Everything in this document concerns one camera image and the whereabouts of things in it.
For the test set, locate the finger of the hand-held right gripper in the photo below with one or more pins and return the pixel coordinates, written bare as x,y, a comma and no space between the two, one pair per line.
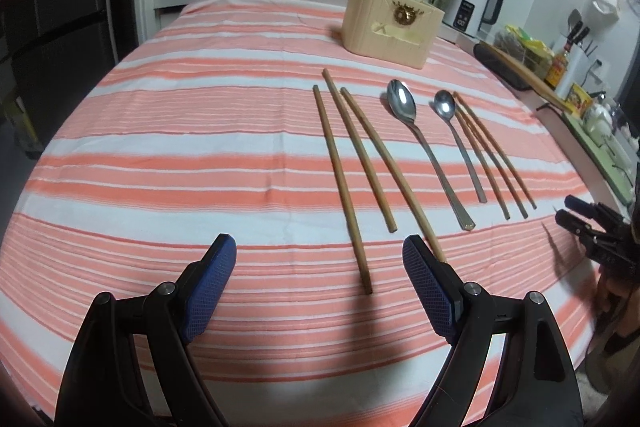
570,221
577,203

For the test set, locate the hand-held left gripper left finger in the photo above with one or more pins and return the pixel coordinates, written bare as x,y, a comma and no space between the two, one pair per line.
210,292

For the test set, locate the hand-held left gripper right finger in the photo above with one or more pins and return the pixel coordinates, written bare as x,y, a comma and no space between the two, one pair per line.
430,292

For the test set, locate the thin wooden chopstick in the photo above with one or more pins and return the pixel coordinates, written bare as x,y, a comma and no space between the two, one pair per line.
482,162
492,162
492,147

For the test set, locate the small metal spoon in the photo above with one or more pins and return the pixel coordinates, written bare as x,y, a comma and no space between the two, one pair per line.
444,104

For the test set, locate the large metal spoon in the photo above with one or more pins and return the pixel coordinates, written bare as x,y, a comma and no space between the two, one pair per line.
402,103

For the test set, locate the beige utensil holder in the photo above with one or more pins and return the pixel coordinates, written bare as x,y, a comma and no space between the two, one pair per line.
385,27

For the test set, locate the person's right hand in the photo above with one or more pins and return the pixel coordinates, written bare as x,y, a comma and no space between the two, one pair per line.
612,307

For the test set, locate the green tray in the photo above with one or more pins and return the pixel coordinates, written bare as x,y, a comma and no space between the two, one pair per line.
607,167

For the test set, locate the yellow box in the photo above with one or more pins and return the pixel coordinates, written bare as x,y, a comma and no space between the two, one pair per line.
579,99

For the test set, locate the long wooden board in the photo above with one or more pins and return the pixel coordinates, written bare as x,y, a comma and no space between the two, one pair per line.
525,79

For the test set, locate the orange striped tablecloth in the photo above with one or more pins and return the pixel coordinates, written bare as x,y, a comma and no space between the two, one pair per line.
200,157

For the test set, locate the yellow-labelled sauce bottle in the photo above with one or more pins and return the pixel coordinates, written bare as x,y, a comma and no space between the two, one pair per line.
558,67

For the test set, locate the white knife holder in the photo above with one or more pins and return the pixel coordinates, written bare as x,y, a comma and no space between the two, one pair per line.
582,57

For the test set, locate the pile of snack bags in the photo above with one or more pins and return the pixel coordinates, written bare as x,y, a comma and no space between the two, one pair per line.
525,49

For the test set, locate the black tray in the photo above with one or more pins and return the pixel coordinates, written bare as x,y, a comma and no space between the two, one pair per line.
492,59

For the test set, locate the white electric kettle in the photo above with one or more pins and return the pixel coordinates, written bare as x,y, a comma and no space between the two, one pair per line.
467,4

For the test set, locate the dark refrigerator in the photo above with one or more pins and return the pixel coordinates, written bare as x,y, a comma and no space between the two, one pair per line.
55,7

